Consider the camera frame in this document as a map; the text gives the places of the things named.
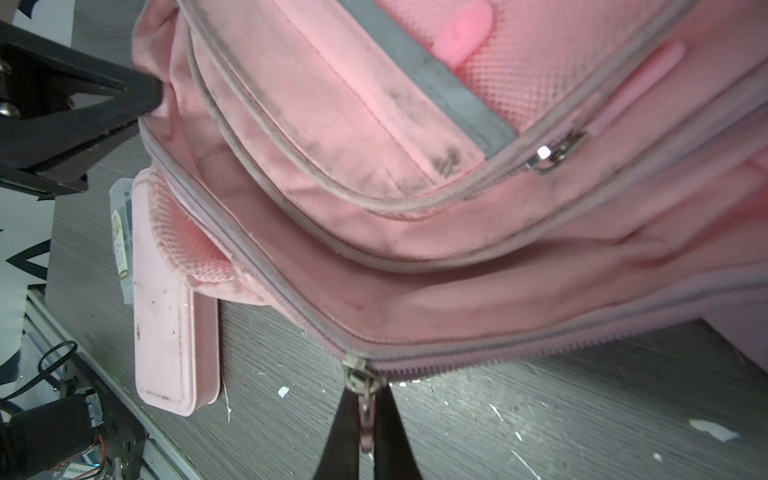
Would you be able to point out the pink student backpack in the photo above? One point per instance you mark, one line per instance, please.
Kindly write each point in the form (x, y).
(429, 185)

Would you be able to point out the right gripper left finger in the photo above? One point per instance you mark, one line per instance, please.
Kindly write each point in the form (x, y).
(341, 454)

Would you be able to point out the pink pencil case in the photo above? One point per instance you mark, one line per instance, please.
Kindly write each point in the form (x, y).
(176, 336)

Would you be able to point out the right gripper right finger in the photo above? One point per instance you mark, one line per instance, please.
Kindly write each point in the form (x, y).
(393, 456)

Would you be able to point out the clear plastic small case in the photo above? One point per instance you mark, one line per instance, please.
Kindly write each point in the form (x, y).
(121, 230)

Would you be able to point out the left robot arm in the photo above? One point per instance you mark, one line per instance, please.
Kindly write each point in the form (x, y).
(41, 438)

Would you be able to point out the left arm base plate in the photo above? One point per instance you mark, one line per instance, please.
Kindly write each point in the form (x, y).
(123, 434)

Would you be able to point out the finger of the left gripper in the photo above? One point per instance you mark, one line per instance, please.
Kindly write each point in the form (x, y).
(65, 173)
(44, 80)

